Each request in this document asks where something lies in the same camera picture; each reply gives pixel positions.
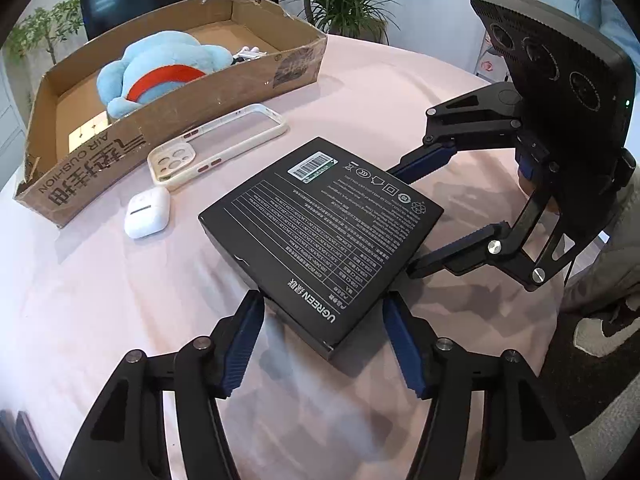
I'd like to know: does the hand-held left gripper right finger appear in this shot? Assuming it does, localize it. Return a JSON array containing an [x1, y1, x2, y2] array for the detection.
[[382, 292, 586, 480]]

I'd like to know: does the small-leaved green plant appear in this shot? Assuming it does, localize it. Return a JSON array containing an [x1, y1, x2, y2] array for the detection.
[[4, 0, 83, 67]]

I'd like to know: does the person's leg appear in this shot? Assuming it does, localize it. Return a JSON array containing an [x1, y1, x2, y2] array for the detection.
[[564, 165, 640, 322]]

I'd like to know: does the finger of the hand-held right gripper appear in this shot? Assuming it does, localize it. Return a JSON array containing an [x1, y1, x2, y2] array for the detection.
[[387, 82, 523, 185], [406, 185, 576, 292]]

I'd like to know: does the pastel puzzle cube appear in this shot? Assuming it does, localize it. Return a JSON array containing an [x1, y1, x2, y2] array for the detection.
[[67, 112, 110, 152]]

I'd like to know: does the black product box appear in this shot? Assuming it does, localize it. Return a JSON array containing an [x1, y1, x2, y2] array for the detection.
[[198, 136, 445, 361]]

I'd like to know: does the grey sneaker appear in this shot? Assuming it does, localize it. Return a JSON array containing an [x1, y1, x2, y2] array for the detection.
[[573, 310, 640, 359]]

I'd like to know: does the white folding phone stand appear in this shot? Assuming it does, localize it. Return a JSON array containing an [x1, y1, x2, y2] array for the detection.
[[231, 46, 266, 65]]

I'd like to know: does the light blue plush toy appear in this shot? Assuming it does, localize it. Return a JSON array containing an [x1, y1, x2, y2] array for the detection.
[[96, 31, 235, 121]]

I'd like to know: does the tall palm-like potted plant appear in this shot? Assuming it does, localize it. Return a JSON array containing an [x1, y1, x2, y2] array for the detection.
[[279, 0, 402, 45]]

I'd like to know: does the white earbuds case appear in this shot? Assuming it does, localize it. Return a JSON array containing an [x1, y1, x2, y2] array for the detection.
[[124, 187, 171, 239]]

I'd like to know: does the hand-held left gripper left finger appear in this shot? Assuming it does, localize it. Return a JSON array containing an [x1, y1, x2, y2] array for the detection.
[[60, 290, 266, 480]]

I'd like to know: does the brown cardboard box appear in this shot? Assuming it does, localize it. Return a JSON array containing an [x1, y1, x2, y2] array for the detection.
[[14, 0, 328, 229]]

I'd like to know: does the pink tablecloth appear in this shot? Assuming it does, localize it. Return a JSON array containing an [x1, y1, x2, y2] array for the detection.
[[0, 30, 568, 480]]

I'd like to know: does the cream phone case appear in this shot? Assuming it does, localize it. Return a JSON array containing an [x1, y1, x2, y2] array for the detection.
[[147, 103, 289, 192]]

